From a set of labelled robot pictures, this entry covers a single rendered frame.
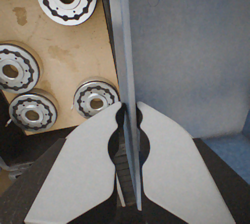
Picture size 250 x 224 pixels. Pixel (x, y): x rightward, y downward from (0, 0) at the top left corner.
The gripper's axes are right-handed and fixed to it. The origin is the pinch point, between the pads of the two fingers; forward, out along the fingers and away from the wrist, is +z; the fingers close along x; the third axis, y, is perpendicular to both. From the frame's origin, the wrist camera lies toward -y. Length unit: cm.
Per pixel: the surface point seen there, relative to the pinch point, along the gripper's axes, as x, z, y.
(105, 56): -5.4, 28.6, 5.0
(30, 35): -19.8, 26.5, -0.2
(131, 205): 0, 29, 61
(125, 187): -2, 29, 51
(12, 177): -26.6, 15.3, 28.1
